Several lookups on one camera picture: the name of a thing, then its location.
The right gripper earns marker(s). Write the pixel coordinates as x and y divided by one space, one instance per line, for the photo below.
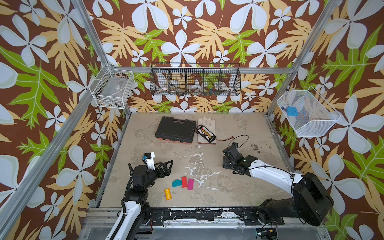
231 158

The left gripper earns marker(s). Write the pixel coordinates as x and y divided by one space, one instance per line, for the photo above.
166 172

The red square block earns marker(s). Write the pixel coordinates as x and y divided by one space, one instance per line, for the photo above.
184 182

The orange cylinder block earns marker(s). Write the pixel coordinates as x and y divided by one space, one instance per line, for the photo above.
168 194

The magenta rectangular block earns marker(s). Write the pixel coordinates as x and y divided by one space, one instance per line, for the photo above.
190 184

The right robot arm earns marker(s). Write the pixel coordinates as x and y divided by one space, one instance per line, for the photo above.
309 201

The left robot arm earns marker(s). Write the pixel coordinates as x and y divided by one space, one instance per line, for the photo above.
135 208

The teal quarter-round block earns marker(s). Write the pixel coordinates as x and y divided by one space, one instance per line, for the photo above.
177 183

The black charger board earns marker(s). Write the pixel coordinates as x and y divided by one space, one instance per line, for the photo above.
206 134

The black tool case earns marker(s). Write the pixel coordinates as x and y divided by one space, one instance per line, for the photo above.
176 130

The blue object in basket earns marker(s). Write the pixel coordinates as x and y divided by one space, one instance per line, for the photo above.
292 111

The tape roll in basket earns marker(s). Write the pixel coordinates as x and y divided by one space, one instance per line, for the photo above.
195 88

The white mesh basket right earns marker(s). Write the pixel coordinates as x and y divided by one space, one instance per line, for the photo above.
316 115

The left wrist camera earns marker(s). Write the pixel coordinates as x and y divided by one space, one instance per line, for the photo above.
148 160

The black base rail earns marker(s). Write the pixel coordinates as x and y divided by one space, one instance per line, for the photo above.
249 216

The black wire basket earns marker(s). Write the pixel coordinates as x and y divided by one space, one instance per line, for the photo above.
217 79

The white wire basket left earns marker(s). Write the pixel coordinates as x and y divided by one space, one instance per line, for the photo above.
111 88

